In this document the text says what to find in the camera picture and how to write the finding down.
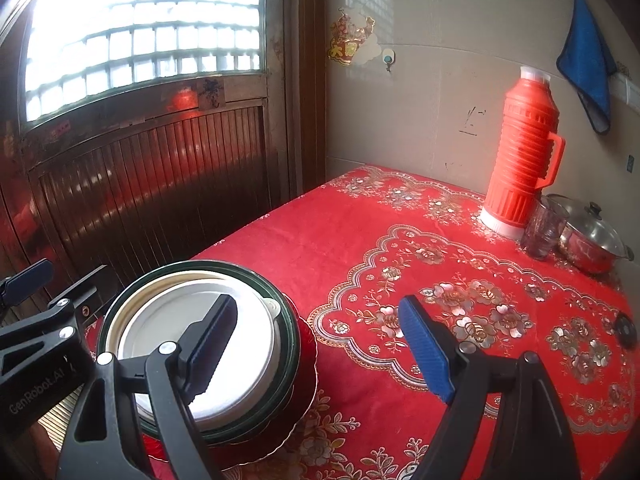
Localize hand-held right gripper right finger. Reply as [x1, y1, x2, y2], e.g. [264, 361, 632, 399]
[398, 295, 581, 480]

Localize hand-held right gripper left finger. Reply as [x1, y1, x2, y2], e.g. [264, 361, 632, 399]
[57, 294, 238, 480]

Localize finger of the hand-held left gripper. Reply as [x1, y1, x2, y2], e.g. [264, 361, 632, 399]
[0, 265, 108, 376]
[0, 258, 54, 309]

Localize small white foam bowl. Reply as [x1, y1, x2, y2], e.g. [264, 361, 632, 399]
[131, 290, 273, 421]

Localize large white foam bowl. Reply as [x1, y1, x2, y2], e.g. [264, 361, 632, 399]
[116, 280, 282, 433]

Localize dark green bowl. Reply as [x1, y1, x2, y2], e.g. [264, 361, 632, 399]
[95, 259, 303, 446]

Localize red plate with label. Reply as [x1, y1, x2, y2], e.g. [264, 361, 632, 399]
[137, 310, 319, 471]

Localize red floral tablecloth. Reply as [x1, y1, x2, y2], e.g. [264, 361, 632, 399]
[85, 164, 640, 480]

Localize brown wooden door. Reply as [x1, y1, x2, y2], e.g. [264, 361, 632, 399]
[0, 75, 301, 341]

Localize clear glass cup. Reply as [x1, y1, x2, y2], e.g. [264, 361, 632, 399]
[520, 199, 571, 262]

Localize black round dish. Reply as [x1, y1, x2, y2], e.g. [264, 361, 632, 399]
[614, 311, 638, 347]

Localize glass pot lid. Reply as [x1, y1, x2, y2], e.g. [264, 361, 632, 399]
[547, 194, 626, 256]

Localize red thermos flask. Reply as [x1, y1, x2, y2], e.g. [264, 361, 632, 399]
[479, 66, 567, 240]

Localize barred window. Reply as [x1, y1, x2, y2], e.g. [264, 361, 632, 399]
[22, 0, 263, 121]

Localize blue hanging towel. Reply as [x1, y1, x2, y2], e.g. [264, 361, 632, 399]
[556, 0, 618, 136]

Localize red gold wall decoration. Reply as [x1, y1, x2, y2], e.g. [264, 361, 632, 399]
[327, 7, 377, 68]

